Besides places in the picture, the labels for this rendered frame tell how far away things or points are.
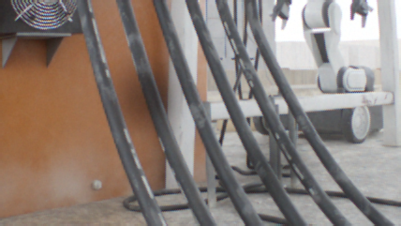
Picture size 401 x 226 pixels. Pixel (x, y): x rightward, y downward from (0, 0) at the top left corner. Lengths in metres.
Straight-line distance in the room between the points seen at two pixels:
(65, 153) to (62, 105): 0.12
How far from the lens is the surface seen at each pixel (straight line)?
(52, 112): 1.36
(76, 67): 1.39
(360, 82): 2.88
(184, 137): 1.50
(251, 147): 0.96
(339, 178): 1.05
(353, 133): 2.48
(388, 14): 2.33
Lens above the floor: 0.33
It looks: 4 degrees down
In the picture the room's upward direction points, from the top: 1 degrees counter-clockwise
